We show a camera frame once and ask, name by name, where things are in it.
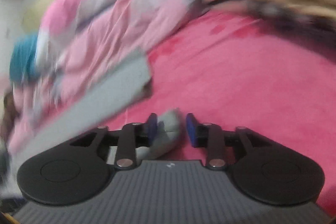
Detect pink floral quilt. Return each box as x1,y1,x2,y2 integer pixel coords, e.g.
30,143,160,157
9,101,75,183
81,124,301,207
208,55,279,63
5,0,200,151

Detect teal and pink cartoon quilt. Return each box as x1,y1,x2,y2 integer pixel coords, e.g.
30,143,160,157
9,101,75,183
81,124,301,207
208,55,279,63
9,32,40,83

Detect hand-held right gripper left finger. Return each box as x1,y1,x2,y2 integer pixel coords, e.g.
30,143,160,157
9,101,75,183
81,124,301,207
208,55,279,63
70,113,158,170

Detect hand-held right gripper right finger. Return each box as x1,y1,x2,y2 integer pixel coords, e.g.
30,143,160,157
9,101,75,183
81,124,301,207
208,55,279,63
186,113,272,169

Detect grey pants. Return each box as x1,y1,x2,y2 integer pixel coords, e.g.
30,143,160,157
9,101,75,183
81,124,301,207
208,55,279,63
8,51,184,161

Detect pink flower-print blanket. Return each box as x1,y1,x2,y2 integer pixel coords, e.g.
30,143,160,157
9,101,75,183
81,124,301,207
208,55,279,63
105,10,336,214

